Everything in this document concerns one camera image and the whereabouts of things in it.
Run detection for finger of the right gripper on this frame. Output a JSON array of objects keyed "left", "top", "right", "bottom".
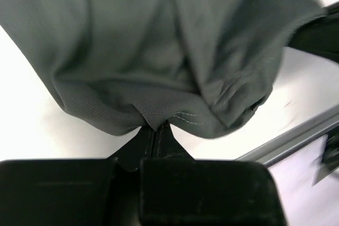
[{"left": 288, "top": 3, "right": 339, "bottom": 62}]

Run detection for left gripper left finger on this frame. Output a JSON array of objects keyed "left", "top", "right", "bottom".
[{"left": 1, "top": 127, "right": 154, "bottom": 225}]

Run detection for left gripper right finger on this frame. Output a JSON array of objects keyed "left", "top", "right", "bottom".
[{"left": 139, "top": 124, "right": 287, "bottom": 226}]

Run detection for dark grey t-shirt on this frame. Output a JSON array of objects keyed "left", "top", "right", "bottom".
[{"left": 1, "top": 0, "right": 324, "bottom": 138}]

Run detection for aluminium rail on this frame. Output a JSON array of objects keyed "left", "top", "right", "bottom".
[{"left": 238, "top": 113, "right": 338, "bottom": 167}]

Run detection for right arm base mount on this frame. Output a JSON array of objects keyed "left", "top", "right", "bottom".
[{"left": 313, "top": 129, "right": 338, "bottom": 185}]

